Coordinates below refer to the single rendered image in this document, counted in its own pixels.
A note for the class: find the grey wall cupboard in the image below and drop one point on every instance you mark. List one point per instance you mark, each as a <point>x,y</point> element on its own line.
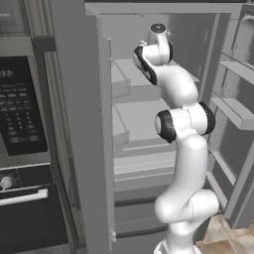
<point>13,16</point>

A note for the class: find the grey fridge door with shelves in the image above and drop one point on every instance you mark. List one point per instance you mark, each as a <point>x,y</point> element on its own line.
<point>236,112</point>

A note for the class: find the grey fridge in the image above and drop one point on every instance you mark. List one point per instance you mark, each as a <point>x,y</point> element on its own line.
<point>142,172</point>

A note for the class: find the grey fridge shelf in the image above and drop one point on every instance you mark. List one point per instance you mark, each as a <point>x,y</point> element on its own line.
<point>139,119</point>
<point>132,74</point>

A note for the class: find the silver oven knob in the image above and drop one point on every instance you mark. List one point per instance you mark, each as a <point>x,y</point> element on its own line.
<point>5,183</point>

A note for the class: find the black and steel oven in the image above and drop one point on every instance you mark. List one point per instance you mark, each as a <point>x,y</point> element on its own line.
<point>29,221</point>

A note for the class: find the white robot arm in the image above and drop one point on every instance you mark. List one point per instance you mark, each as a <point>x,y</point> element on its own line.
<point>188,158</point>

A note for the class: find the black and steel microwave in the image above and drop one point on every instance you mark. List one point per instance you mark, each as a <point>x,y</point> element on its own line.
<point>20,105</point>

